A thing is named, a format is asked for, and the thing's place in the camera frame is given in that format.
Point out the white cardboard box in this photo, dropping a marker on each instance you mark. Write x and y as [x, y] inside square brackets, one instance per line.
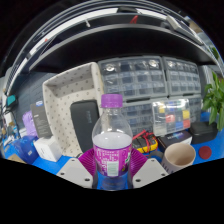
[48, 149]

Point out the clear bottle with purple cap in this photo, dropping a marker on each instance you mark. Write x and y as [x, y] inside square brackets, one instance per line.
[112, 146]

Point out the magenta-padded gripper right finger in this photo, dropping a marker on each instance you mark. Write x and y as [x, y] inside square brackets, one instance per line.
[150, 173]

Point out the small black labelled box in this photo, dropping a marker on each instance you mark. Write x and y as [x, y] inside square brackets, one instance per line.
[173, 137]

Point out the black carton with blue logo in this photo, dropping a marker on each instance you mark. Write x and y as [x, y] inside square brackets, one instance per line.
[41, 120]

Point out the flat round red coaster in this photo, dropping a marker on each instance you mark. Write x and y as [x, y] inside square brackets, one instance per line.
[205, 152]

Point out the white perforated tray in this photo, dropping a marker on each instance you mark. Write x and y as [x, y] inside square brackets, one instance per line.
[60, 110]

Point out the black hard case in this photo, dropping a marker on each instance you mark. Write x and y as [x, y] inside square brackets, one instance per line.
[203, 132]

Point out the yellow multimeter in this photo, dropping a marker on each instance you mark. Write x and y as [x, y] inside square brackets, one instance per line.
[146, 145]

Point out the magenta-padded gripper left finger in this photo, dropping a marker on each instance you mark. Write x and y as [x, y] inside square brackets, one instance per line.
[74, 173]

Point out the green potted plant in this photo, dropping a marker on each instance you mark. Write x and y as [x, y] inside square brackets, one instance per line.
[215, 103]

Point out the beige ceramic cup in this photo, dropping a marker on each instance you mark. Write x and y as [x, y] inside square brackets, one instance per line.
[178, 158]

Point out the black overhead shelf unit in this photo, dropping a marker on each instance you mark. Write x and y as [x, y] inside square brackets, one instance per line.
[116, 40]

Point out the purple bag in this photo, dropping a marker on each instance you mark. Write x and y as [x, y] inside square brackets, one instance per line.
[29, 123]

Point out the black rounded speaker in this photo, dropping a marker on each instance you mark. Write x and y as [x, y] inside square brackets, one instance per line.
[83, 123]

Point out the clear organizer with coloured parts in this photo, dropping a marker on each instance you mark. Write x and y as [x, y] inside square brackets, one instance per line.
[171, 116]

